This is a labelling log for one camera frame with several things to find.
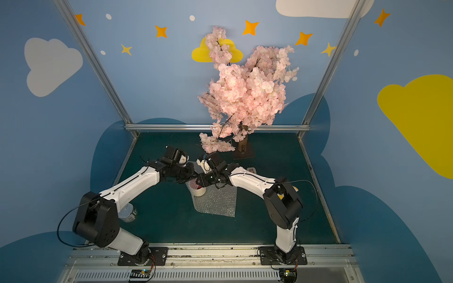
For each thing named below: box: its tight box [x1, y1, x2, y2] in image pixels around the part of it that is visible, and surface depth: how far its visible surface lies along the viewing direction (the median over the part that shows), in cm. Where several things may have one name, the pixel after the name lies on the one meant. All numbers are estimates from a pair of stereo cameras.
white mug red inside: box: [188, 178, 208, 197], surface depth 88 cm
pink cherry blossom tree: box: [198, 27, 300, 154], surface depth 72 cm
